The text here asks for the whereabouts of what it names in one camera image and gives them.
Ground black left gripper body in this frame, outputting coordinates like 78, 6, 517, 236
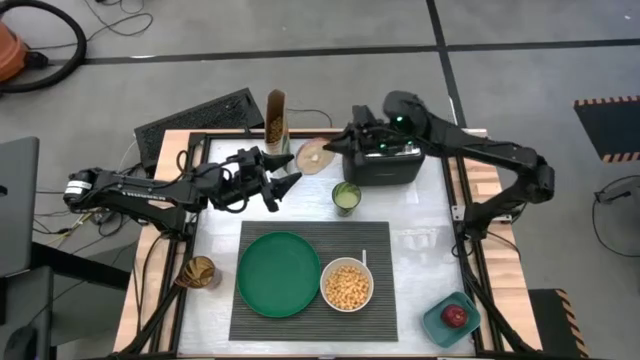
207, 145, 280, 214

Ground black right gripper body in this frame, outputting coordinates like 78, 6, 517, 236
348, 104, 420, 155

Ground cereal box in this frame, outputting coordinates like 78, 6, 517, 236
263, 88, 292, 157

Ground red apple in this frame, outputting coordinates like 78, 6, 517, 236
440, 303, 470, 330

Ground white table cover sheet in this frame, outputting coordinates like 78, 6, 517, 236
176, 136, 477, 358

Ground black and chrome toaster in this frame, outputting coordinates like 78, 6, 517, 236
341, 143, 427, 188

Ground green cup with juice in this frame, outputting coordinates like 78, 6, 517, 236
331, 181, 363, 218

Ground black perforated panel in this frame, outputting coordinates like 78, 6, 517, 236
133, 87, 267, 170

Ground dark grey ribbed placemat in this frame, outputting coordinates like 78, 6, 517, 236
228, 220, 400, 343

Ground green round plate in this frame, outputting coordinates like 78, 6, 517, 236
236, 230, 323, 320

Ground amber drinking glass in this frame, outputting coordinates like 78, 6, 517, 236
175, 255, 223, 292

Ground yellow cereal puffs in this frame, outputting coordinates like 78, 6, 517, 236
324, 265, 371, 311

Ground white round bowl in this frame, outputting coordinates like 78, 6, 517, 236
319, 256, 375, 314

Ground teal square container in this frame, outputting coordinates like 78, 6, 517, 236
422, 291, 482, 349

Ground grey laptop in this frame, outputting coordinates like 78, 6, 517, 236
0, 135, 41, 279

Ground large hazard striped black mat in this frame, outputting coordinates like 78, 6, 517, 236
573, 95, 640, 164

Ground grey side desk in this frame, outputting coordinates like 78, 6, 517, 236
0, 266, 55, 360

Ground small hazard striped black mat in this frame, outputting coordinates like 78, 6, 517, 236
528, 288, 592, 360

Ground orange vacuum cleaner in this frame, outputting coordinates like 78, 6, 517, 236
0, 19, 50, 85

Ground black computer mouse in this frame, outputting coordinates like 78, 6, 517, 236
3, 325, 39, 360

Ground black toaster power cable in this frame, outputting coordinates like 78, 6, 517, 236
285, 107, 334, 130

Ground black metal table frame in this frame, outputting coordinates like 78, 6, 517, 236
107, 128, 545, 360

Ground tangled cable bundle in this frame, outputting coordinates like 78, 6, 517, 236
32, 184, 154, 241

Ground thin black floor cable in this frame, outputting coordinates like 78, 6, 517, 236
82, 0, 154, 39

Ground black vacuum hose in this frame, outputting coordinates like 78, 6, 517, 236
0, 0, 88, 95

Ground round wire floor stand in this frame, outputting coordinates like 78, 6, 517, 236
591, 174, 640, 260

